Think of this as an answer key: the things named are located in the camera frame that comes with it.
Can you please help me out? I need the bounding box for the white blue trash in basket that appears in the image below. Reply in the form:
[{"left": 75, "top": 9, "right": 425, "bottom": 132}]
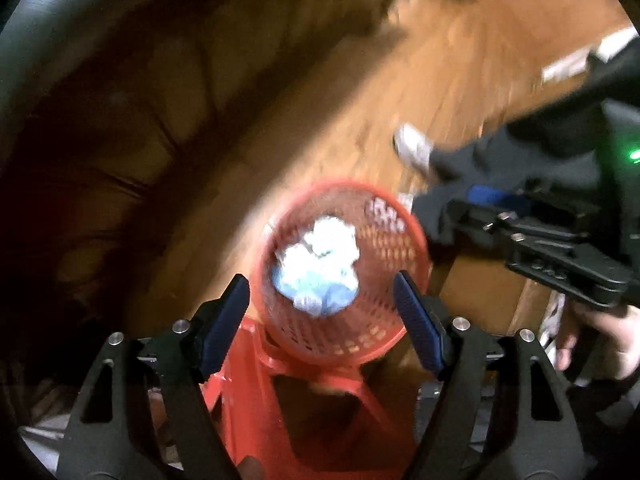
[{"left": 270, "top": 216, "right": 360, "bottom": 318}]

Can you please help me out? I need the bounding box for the red plastic trash basket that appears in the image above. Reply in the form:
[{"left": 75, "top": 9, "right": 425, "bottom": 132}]
[{"left": 250, "top": 179, "right": 432, "bottom": 367}]

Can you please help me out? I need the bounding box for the person's right hand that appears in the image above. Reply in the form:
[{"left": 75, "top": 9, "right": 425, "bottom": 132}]
[{"left": 554, "top": 300, "right": 639, "bottom": 380}]

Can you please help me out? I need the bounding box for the red plastic stool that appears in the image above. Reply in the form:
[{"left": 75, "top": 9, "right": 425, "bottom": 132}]
[{"left": 201, "top": 318, "right": 416, "bottom": 479}]

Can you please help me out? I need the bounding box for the right white shoe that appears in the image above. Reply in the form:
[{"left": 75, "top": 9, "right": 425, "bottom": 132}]
[{"left": 392, "top": 122, "right": 434, "bottom": 176}]

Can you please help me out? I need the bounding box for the blue bed sheet mattress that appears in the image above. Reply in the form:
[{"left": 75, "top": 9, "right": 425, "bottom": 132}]
[{"left": 1, "top": 0, "right": 402, "bottom": 333}]

